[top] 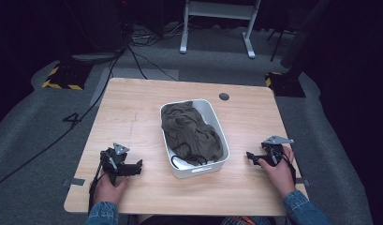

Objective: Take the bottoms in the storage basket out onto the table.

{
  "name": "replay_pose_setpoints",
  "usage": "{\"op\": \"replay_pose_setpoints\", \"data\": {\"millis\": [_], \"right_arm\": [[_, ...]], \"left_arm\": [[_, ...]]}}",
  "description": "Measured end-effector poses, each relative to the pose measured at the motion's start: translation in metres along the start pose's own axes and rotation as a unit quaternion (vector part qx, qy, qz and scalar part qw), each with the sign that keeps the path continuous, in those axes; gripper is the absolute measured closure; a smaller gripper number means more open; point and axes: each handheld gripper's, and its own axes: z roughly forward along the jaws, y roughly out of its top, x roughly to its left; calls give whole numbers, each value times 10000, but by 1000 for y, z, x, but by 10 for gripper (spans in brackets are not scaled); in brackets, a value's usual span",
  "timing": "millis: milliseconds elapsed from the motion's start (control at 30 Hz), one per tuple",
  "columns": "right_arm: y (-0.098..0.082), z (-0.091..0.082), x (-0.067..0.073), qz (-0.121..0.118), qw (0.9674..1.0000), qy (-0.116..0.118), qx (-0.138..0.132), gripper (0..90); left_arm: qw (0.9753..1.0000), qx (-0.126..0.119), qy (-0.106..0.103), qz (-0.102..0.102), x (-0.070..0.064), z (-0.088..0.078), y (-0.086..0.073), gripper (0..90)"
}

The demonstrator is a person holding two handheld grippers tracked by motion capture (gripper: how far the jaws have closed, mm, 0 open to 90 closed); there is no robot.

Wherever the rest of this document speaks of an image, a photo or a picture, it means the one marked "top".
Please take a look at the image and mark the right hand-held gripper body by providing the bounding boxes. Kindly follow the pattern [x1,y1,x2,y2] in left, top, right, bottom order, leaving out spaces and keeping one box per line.
[260,135,295,167]

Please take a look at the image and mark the right hand-held gripper black cable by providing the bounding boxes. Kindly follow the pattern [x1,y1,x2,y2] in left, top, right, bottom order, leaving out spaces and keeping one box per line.
[281,151,298,186]

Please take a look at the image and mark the dark cabinet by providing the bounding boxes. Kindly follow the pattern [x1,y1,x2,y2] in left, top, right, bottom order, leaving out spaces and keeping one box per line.
[62,0,132,55]

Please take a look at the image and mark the black slanted pole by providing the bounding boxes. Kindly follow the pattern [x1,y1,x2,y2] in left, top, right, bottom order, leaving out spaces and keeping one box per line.
[279,0,333,70]

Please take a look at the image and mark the hand-held gripper black cable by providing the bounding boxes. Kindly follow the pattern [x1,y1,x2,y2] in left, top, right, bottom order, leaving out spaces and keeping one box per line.
[87,160,108,215]
[281,151,298,186]

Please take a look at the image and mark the white metal stand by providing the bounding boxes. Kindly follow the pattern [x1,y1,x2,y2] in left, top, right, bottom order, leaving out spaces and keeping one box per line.
[178,0,263,60]

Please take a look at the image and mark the black yellow striped stand base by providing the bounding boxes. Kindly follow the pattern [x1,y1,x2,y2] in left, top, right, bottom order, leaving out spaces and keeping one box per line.
[264,71,307,98]
[41,61,94,92]

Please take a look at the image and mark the white plastic bin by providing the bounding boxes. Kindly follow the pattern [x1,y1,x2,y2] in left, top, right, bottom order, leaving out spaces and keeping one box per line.
[159,98,231,180]

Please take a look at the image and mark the dark tripod legs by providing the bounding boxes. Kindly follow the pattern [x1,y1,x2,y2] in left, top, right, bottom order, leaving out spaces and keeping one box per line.
[266,26,298,63]

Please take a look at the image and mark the person's legs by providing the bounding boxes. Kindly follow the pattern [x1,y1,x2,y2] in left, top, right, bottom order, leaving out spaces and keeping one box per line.
[137,214,276,225]

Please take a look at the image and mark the olive green cloth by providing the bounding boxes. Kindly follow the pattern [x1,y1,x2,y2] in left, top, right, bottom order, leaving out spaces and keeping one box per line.
[160,100,225,167]

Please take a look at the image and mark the thin black floor cable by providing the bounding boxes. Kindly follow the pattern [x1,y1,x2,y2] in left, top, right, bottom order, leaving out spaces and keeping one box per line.
[127,46,178,83]

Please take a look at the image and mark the bundle of floor cables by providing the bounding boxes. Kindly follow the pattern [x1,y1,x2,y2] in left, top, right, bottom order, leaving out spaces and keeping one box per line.
[128,20,188,49]

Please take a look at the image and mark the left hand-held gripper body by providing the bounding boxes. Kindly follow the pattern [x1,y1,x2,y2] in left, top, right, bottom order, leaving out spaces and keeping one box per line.
[99,142,131,186]

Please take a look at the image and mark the grey metal table bracket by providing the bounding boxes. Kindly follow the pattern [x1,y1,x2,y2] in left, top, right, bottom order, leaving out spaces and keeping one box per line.
[295,177,311,188]
[62,176,86,188]

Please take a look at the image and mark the long black floor cable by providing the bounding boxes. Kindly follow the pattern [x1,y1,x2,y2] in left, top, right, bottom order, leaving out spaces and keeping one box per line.
[0,51,126,191]

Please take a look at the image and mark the person's right hand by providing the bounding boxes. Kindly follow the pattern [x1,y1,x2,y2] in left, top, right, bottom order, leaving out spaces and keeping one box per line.
[258,145,297,199]

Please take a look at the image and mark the left hand-held gripper black cable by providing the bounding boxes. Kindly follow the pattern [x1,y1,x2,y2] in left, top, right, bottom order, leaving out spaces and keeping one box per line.
[87,160,108,215]

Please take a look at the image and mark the person's left hand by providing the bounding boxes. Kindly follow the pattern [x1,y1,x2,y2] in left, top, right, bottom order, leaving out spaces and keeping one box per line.
[93,175,130,205]

